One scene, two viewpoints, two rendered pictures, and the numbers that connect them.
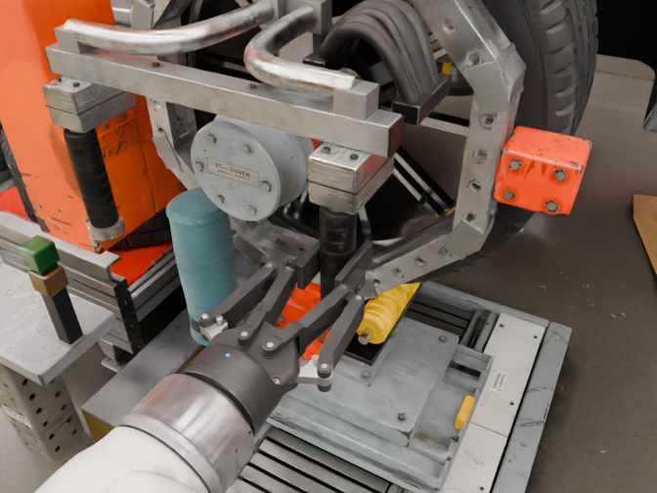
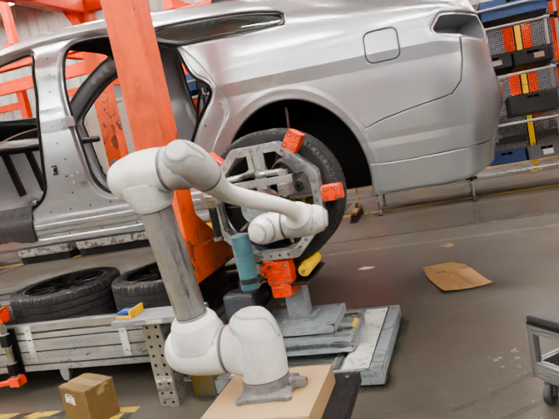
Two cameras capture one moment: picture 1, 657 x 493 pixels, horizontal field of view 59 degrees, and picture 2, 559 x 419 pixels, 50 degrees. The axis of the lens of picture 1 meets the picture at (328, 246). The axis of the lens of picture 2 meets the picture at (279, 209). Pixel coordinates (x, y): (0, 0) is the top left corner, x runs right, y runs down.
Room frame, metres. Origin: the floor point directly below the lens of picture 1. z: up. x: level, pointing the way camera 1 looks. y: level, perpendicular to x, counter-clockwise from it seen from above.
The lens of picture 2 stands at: (-2.00, 0.47, 1.19)
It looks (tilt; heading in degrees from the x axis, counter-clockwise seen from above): 8 degrees down; 350
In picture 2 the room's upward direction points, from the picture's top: 11 degrees counter-clockwise
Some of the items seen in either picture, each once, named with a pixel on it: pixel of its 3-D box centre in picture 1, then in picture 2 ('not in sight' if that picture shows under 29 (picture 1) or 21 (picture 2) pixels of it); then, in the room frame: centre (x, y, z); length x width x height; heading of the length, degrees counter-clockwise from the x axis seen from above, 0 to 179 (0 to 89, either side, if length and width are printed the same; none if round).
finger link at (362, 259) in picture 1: (354, 271); not in sight; (0.44, -0.03, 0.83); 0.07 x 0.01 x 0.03; 151
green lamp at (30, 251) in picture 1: (39, 253); not in sight; (0.71, 0.45, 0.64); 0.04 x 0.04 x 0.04; 62
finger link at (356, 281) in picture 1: (358, 292); not in sight; (0.41, -0.03, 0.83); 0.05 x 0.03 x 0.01; 151
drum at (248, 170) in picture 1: (280, 139); (262, 205); (0.68, 0.06, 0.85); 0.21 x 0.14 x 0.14; 152
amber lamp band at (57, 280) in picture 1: (48, 278); not in sight; (0.71, 0.45, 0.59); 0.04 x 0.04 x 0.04; 62
